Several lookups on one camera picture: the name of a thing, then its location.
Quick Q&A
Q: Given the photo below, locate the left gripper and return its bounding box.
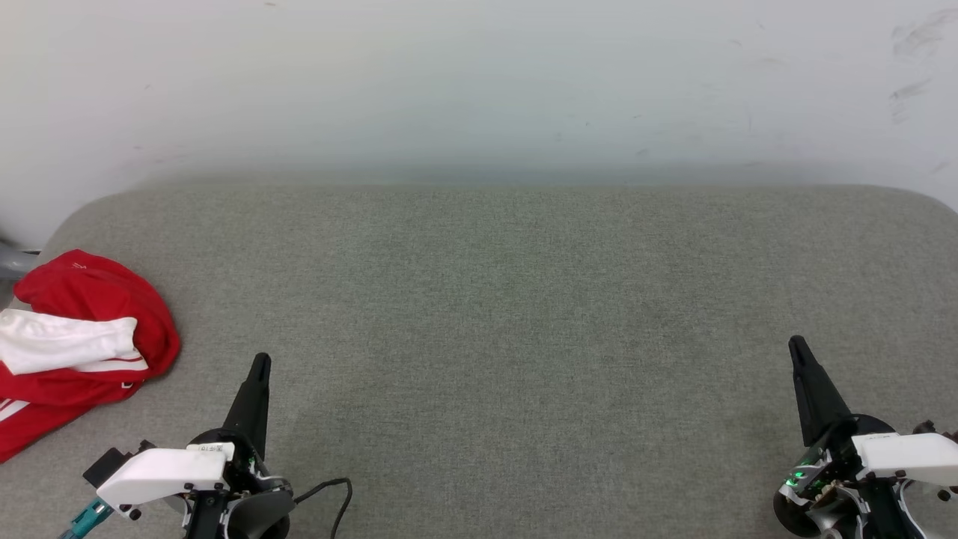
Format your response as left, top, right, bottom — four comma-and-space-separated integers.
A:
96, 353, 275, 519

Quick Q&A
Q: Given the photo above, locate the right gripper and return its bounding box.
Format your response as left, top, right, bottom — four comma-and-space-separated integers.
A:
778, 335, 958, 500

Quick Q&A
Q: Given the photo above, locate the red white basketball jersey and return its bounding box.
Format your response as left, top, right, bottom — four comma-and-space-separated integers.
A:
0, 249, 181, 463

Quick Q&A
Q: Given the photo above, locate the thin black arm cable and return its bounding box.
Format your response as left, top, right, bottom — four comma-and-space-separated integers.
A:
294, 478, 353, 539

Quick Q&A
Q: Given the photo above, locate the teal left camera connector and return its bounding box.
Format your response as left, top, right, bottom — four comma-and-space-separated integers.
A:
60, 499, 115, 539

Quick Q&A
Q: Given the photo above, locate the grey metal frame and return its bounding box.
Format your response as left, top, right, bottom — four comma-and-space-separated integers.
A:
0, 238, 40, 281

